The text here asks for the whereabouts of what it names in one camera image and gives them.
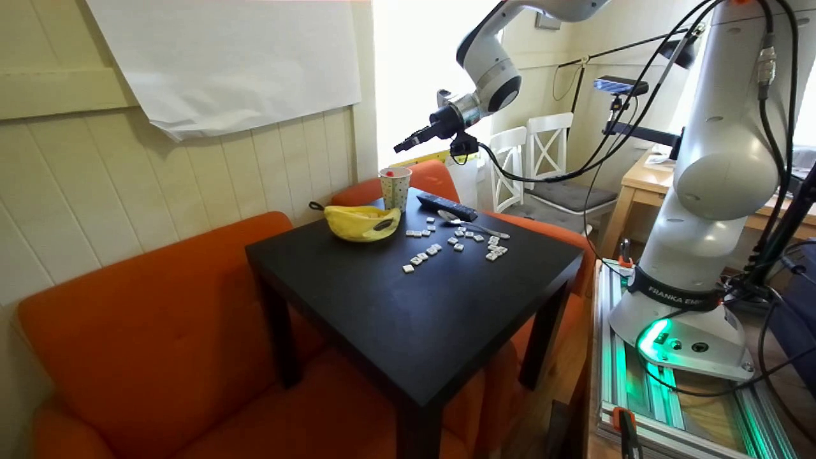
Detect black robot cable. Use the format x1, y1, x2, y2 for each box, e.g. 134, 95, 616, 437
470, 0, 721, 187

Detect wooden desk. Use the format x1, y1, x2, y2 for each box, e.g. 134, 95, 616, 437
598, 160, 816, 258

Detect white dotted paper cup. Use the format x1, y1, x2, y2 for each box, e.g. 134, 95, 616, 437
377, 165, 413, 212

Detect white wooden chair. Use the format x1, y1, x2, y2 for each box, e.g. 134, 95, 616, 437
487, 126, 530, 215
526, 112, 621, 215

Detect orange sofa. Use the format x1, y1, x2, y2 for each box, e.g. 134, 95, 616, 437
16, 160, 603, 459

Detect scattered domino tiles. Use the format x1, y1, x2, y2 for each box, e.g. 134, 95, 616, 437
437, 210, 514, 242

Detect camera on stand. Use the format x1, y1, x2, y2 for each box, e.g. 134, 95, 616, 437
593, 75, 684, 147

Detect white paper sheet on wall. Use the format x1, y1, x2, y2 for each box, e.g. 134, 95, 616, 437
84, 0, 366, 142

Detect orange black clamp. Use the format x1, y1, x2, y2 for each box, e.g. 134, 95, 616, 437
609, 405, 644, 459

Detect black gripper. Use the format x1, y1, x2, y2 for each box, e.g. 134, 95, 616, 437
390, 104, 466, 155

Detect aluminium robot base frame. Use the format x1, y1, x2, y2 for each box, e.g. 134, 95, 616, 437
594, 263, 816, 459

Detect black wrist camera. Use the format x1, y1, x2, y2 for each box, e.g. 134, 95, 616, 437
446, 131, 483, 165

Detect black desk lamp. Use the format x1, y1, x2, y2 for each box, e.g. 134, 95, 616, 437
556, 25, 710, 72

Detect black side table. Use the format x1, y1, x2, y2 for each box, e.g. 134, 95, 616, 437
244, 187, 589, 459

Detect black remote control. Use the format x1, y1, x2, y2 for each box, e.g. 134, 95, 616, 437
417, 191, 479, 224

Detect yellow banana-shaped bowl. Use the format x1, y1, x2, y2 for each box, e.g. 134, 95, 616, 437
307, 200, 404, 247

